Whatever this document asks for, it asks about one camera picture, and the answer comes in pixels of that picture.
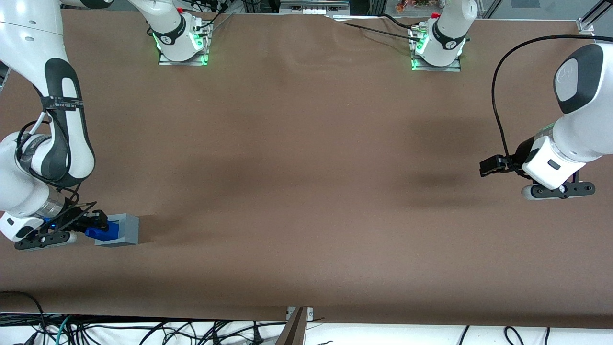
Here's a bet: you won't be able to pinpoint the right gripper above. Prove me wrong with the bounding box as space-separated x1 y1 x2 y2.
0 209 109 242

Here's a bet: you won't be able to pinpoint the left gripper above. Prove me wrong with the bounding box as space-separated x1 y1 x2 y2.
480 136 588 190

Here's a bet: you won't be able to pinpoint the blue plastic part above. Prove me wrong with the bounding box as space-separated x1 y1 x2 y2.
85 219 121 241

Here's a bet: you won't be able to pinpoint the gray cube base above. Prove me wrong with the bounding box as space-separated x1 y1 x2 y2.
94 213 140 248

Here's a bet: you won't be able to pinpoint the orange plastic items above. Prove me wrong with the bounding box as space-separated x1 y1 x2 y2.
395 0 444 13

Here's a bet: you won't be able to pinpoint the brown table cover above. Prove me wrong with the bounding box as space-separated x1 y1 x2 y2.
0 9 613 329

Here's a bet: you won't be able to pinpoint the white power strip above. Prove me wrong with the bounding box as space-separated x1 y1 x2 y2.
280 0 351 15

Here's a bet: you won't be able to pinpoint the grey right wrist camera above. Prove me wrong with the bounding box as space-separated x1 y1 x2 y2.
14 231 79 252

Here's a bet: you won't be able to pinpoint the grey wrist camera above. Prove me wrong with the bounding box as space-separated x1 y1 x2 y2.
14 231 79 252
521 170 596 201

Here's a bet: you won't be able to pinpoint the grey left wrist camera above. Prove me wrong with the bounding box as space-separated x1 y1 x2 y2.
521 170 596 201

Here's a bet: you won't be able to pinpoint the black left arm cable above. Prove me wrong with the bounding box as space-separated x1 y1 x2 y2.
491 34 613 168

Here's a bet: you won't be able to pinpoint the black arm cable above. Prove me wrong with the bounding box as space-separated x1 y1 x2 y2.
14 96 96 216
491 34 613 168

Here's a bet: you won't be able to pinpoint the black looped floor cable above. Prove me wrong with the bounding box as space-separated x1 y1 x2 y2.
0 290 46 336

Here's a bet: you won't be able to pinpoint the teal cable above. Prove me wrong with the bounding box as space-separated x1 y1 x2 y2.
45 315 73 345

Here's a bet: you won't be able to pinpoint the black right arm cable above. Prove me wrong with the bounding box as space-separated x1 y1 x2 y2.
14 96 96 216

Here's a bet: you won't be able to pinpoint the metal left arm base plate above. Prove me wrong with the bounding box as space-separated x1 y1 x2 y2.
410 26 462 72

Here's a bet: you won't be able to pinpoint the short black table cable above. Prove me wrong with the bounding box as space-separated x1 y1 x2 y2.
380 13 423 31

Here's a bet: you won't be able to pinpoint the long black table cable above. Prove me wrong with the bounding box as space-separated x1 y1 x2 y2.
330 18 422 44

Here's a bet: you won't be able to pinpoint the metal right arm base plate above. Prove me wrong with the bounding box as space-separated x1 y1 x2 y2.
158 22 210 66

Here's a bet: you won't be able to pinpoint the aluminium frame extrusion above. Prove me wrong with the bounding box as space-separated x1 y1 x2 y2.
581 0 613 30

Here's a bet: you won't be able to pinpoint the dark frame strut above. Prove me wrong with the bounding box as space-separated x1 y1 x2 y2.
275 307 308 345

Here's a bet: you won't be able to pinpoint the silver bracket plate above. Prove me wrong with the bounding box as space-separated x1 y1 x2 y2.
286 307 315 322

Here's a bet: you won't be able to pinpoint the black base connector cables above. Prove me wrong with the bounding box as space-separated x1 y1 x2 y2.
184 0 236 32

